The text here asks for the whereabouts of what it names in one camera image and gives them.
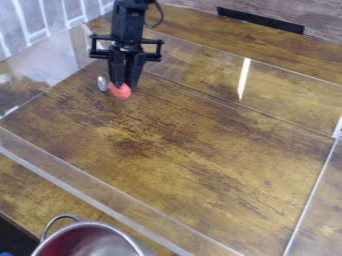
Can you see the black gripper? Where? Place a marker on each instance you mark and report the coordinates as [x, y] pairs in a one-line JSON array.
[[127, 24]]

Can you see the pink handled metal spoon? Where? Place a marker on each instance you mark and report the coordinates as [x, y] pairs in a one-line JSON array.
[[105, 85]]

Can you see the black strip on table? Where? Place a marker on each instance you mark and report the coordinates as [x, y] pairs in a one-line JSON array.
[[261, 20]]

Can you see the stainless steel pot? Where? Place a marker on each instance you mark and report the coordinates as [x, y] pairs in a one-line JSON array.
[[71, 236]]

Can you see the clear acrylic corner bracket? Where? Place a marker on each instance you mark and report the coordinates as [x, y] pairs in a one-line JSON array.
[[99, 43]]

